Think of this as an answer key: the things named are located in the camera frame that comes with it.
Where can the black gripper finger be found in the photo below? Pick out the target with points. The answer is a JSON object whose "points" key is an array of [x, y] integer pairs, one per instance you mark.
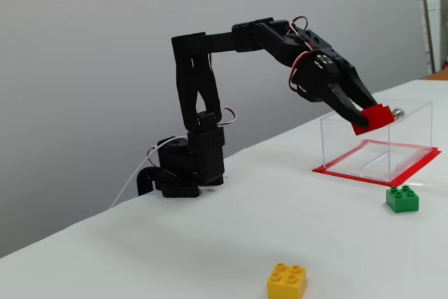
{"points": [[341, 103], [360, 94]]}

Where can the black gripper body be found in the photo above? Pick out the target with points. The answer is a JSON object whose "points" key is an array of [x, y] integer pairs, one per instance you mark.
{"points": [[330, 75]]}

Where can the green lego brick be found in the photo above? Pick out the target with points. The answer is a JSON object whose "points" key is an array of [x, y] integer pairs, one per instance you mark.
{"points": [[402, 202]]}

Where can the silver metal box lock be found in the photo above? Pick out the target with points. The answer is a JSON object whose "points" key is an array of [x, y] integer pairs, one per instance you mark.
{"points": [[398, 113]]}

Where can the transparent plastic box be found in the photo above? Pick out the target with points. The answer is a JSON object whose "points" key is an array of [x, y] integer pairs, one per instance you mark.
{"points": [[413, 131]]}

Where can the red lego brick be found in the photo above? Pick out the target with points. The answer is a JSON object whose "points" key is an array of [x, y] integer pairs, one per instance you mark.
{"points": [[376, 118]]}

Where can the metal shelf post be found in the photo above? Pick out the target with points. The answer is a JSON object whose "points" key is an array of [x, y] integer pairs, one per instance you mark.
{"points": [[427, 33]]}

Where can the orange wooden table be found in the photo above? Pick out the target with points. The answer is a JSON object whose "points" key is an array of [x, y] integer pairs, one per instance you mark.
{"points": [[439, 75]]}

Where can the black table clamp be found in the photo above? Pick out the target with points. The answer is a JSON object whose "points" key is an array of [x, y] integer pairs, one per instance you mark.
{"points": [[143, 180]]}

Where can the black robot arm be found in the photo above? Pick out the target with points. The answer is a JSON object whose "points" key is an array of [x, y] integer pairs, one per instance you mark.
{"points": [[196, 78]]}

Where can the yellow lego brick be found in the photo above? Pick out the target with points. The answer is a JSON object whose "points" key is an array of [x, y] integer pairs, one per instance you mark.
{"points": [[285, 283]]}

